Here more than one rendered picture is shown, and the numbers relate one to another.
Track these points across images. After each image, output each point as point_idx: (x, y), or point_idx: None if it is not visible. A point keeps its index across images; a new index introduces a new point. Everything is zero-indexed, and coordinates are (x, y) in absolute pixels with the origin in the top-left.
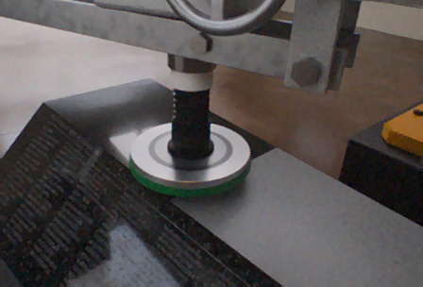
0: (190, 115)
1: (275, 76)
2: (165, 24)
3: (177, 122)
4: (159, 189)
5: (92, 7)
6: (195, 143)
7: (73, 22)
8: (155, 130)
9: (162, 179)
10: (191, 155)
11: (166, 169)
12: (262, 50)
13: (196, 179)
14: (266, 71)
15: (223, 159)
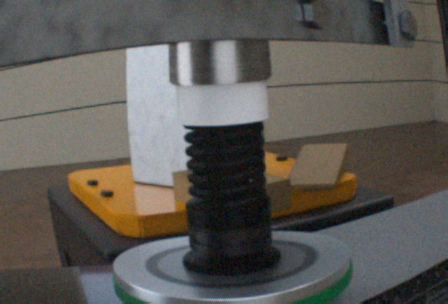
0: (260, 177)
1: (373, 43)
2: None
3: (250, 201)
4: (336, 291)
5: None
6: (270, 232)
7: (77, 27)
8: (140, 280)
9: (337, 272)
10: (277, 253)
11: (308, 271)
12: (359, 13)
13: (344, 251)
14: (367, 38)
15: (285, 243)
